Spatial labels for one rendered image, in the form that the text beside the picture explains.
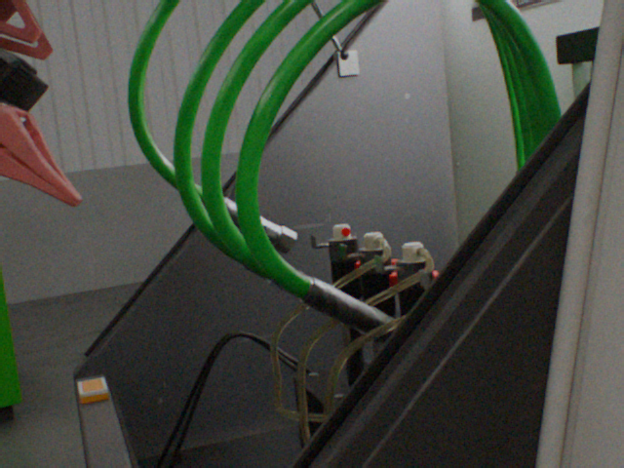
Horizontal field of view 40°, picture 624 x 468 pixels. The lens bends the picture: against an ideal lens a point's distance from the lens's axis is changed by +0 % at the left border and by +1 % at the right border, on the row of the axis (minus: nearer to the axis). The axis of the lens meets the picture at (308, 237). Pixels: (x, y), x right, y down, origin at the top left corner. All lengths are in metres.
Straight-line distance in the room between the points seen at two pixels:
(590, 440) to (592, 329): 0.06
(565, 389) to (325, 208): 0.69
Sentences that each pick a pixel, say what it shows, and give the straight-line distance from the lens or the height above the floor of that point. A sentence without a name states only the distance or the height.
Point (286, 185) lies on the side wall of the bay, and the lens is 1.10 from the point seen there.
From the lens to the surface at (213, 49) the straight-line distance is 0.68.
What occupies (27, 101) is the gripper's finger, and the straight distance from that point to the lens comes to 0.64.
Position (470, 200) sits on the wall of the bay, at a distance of 1.16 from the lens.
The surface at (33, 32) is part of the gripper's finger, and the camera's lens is 0.86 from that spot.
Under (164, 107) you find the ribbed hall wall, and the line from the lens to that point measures 7.40.
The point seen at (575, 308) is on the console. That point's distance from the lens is 0.48.
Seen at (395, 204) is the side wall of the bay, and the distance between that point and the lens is 1.16.
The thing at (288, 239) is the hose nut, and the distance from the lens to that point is 0.78.
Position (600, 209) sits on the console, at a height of 1.17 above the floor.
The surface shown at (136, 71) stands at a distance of 0.75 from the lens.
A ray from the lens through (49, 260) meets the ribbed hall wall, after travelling 7.27.
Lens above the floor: 1.24
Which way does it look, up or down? 8 degrees down
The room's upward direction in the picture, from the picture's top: 6 degrees counter-clockwise
